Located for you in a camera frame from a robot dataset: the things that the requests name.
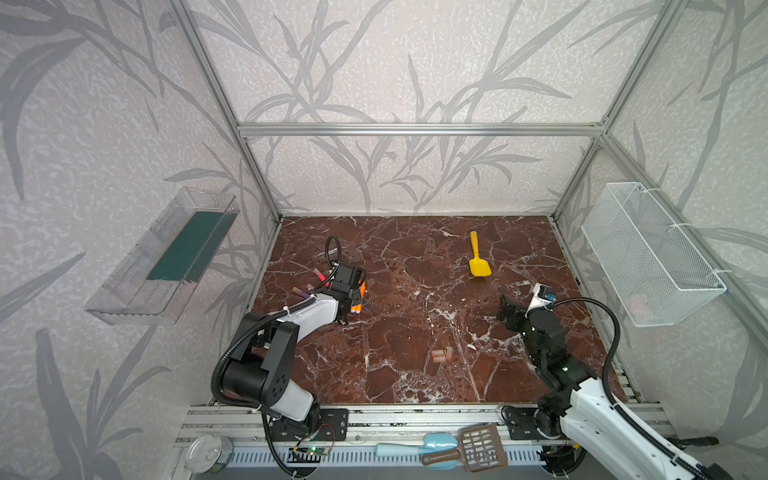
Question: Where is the pink highlighter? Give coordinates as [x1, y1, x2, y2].
[313, 268, 328, 282]

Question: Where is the purple highlighter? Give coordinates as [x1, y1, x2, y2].
[292, 287, 310, 299]

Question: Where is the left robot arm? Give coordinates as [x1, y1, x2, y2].
[210, 263, 366, 429]

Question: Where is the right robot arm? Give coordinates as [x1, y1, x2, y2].
[496, 284, 731, 479]

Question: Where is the orange highlighter right of pair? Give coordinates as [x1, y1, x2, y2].
[351, 282, 366, 314]

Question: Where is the yellow plastic scoop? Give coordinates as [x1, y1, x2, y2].
[469, 231, 492, 277]

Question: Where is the brown slotted litter scoop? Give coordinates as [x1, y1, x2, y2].
[421, 424, 509, 473]

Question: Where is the light blue brush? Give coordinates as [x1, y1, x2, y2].
[374, 433, 458, 458]

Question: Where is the red bottle black nozzle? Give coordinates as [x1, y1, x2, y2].
[667, 436, 720, 450]

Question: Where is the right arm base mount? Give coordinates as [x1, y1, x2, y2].
[501, 405, 562, 440]

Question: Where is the white wire basket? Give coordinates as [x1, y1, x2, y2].
[582, 182, 727, 328]

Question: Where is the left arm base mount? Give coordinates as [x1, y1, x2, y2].
[267, 408, 350, 442]

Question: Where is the aluminium front rail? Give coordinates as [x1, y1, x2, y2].
[173, 403, 679, 448]

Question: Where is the clear plastic wall tray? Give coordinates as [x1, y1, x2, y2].
[85, 187, 240, 326]

